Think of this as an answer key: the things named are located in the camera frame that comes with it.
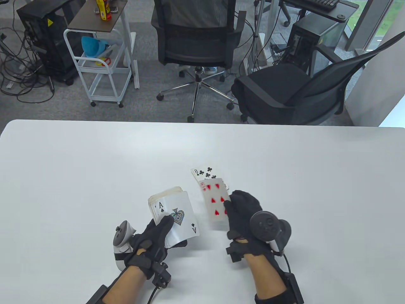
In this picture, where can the black chair leg with castor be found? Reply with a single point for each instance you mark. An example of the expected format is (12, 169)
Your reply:
(286, 23)

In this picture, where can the blue plastic funnel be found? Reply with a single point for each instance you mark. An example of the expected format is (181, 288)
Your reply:
(91, 47)

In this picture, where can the black forearm sensor box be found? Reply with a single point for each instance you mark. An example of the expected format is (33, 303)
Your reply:
(295, 288)
(97, 294)

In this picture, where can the white side table brown top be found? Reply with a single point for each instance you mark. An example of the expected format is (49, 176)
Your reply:
(95, 22)

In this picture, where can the dark grey desk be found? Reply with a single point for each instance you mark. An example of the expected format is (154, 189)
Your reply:
(346, 8)

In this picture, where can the deck of playing cards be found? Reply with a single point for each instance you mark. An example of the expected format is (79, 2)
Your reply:
(166, 191)

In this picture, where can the person's right forearm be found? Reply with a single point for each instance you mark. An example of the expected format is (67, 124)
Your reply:
(265, 275)

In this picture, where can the grey white handheld controller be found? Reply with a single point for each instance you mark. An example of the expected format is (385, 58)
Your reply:
(123, 234)
(269, 226)

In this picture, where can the person's left hand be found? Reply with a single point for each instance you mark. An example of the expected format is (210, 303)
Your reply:
(147, 247)

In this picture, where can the red hearts playing card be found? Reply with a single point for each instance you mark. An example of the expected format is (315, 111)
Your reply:
(215, 202)

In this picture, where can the red yellow plastic toy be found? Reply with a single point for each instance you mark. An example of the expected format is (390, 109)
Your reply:
(104, 61)

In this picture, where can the white rolling cart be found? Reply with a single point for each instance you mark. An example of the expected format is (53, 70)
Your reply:
(104, 70)

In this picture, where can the yellow bottle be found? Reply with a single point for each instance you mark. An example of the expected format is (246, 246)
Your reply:
(102, 9)

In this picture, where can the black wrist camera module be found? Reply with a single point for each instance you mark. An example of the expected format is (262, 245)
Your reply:
(162, 275)
(236, 251)

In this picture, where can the person's left forearm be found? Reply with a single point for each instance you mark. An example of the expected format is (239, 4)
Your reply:
(123, 288)

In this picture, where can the white metal stand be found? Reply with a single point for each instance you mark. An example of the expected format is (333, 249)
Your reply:
(262, 44)

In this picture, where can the white power strip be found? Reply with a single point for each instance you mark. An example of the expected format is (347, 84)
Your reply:
(279, 53)

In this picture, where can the black elastic armband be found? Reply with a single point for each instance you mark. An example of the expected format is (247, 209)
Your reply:
(272, 297)

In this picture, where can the black clubs playing card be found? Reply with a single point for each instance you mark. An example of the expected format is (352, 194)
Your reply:
(205, 172)

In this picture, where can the black keyboard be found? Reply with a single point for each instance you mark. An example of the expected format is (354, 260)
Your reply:
(319, 3)

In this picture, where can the person's right hand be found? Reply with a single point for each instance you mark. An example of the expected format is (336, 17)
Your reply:
(242, 209)

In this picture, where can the black chair with chrome base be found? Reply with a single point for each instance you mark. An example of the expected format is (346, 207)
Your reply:
(196, 53)

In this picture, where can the black computer tower glass panel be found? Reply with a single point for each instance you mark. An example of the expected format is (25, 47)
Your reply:
(307, 38)

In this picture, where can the black computer tower yellow sticker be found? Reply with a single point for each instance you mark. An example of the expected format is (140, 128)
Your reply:
(47, 47)

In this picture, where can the black mesh office chair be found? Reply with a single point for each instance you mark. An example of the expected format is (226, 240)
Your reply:
(275, 88)

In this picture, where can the orange red bottle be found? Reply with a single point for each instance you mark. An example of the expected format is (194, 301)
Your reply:
(108, 12)

